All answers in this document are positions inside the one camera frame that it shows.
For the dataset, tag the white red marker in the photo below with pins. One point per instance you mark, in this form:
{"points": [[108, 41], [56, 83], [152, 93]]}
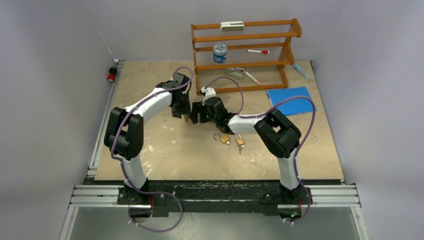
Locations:
{"points": [[265, 52]]}

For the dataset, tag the blue white jar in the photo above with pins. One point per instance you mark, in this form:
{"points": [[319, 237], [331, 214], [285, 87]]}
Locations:
{"points": [[219, 53]]}

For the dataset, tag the grey stapler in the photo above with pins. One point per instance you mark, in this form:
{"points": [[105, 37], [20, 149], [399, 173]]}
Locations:
{"points": [[235, 72]]}

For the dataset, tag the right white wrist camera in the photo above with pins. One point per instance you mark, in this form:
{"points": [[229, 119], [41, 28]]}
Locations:
{"points": [[207, 92]]}

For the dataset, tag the white rectangular box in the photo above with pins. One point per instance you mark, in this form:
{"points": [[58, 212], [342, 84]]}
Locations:
{"points": [[232, 26]]}

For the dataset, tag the black base frame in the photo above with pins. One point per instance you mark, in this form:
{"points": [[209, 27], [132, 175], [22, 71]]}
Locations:
{"points": [[215, 196]]}

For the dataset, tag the key in long padlock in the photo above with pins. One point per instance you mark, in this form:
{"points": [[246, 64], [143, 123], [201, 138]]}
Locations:
{"points": [[240, 148]]}

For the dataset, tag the long shackle brass padlock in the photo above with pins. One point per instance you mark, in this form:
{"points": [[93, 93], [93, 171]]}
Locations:
{"points": [[239, 140]]}

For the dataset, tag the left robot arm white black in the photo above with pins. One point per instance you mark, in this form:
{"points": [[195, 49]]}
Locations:
{"points": [[124, 134]]}

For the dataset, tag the orange wooden shelf rack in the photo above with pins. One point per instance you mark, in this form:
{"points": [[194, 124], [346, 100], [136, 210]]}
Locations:
{"points": [[240, 40]]}

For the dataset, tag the red emergency stop button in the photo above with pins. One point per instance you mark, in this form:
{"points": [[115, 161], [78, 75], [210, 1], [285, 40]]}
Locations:
{"points": [[112, 73]]}

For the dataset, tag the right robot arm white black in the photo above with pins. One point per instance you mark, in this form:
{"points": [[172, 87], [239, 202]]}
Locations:
{"points": [[280, 136]]}

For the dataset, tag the aluminium rail frame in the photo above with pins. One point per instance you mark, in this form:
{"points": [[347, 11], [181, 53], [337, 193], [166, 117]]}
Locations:
{"points": [[338, 203]]}

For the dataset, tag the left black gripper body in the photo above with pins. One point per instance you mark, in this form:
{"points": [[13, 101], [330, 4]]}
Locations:
{"points": [[182, 108]]}

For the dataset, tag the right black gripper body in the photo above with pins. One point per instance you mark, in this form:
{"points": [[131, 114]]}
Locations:
{"points": [[213, 118]]}

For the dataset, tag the light blue eraser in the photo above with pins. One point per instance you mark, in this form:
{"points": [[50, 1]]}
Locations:
{"points": [[301, 71]]}

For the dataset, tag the white pen on table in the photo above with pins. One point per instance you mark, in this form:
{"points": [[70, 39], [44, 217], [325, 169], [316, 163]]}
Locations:
{"points": [[253, 78]]}

